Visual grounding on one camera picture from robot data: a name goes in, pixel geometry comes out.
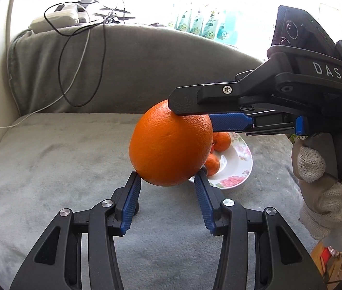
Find white power strip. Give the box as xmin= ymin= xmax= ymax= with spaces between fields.
xmin=31 ymin=4 xmax=91 ymax=33

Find grey sofa back cushion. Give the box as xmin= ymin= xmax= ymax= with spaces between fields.
xmin=8 ymin=22 xmax=265 ymax=116

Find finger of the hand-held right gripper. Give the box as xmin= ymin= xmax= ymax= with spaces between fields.
xmin=168 ymin=81 xmax=251 ymax=116
xmin=211 ymin=112 xmax=255 ymax=133

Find thin white cable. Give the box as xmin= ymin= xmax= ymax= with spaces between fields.
xmin=0 ymin=12 xmax=112 ymax=129

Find cardboard box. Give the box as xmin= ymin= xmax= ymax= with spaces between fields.
xmin=310 ymin=242 xmax=342 ymax=290

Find black cable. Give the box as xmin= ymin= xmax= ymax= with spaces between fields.
xmin=44 ymin=1 xmax=129 ymax=107

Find large orange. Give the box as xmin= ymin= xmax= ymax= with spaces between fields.
xmin=129 ymin=100 xmax=214 ymax=187

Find orange mandarin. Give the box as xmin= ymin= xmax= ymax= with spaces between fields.
xmin=202 ymin=153 xmax=221 ymax=177
xmin=212 ymin=132 xmax=232 ymax=153

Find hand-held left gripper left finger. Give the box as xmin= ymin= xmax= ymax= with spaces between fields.
xmin=9 ymin=172 xmax=142 ymax=290

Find thin black rods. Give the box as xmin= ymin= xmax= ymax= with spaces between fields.
xmin=79 ymin=0 xmax=137 ymax=25

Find person's right hand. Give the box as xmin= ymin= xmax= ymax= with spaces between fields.
xmin=290 ymin=130 xmax=342 ymax=253

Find white floral plate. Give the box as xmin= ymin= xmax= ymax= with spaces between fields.
xmin=188 ymin=132 xmax=253 ymax=189

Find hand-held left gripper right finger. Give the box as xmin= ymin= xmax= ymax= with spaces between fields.
xmin=194 ymin=171 xmax=331 ymax=290

